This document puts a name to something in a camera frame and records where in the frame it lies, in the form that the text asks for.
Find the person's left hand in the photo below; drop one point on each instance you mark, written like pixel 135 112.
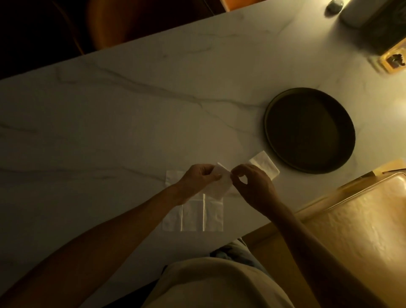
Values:
pixel 193 182

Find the person's right hand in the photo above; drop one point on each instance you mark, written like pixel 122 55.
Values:
pixel 257 190

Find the spread of white paper napkins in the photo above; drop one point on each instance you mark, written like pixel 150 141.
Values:
pixel 203 215

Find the round dark tray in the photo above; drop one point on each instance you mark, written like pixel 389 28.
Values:
pixel 309 130

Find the person's left forearm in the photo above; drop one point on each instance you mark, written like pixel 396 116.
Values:
pixel 85 257

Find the person's right forearm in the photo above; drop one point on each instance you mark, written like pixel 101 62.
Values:
pixel 317 257

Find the beige shirt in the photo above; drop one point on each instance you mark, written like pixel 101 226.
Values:
pixel 219 285

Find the gold framed small object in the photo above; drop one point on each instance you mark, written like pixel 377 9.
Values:
pixel 395 61

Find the small grey round cap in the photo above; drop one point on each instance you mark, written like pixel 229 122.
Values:
pixel 335 5

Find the white rounded container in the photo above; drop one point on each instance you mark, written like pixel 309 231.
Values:
pixel 358 12

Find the dark rectangular box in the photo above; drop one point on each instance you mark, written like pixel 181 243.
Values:
pixel 388 28

